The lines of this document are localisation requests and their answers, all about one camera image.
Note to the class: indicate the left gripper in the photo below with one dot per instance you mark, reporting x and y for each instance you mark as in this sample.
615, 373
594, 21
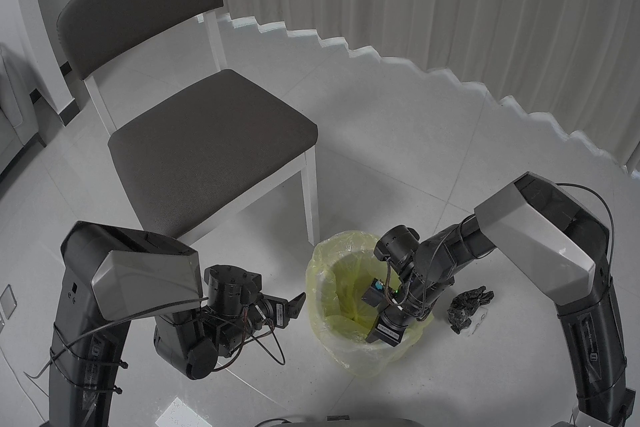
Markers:
281, 314

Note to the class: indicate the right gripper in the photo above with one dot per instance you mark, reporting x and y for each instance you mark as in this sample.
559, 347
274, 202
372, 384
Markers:
390, 330

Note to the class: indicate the yellow plastic bag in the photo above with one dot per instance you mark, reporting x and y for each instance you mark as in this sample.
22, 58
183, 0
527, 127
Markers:
350, 280

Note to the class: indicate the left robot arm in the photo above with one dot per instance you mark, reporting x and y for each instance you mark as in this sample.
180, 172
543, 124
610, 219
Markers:
140, 270

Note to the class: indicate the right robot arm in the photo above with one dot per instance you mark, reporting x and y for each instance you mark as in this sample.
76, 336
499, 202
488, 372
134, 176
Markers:
530, 235

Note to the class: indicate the white trash bin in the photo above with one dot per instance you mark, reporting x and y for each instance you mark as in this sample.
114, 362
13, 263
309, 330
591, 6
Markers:
326, 287

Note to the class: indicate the crumpled black plastic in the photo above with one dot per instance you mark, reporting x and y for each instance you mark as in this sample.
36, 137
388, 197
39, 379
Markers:
467, 305

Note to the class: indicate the clear plastic wrapper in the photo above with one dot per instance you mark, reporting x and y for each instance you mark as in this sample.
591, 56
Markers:
477, 322

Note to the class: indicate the dark grey white-legged chair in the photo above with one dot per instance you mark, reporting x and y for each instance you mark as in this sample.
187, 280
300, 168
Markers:
210, 150

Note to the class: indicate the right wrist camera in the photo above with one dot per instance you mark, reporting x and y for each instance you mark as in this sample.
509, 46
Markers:
374, 294

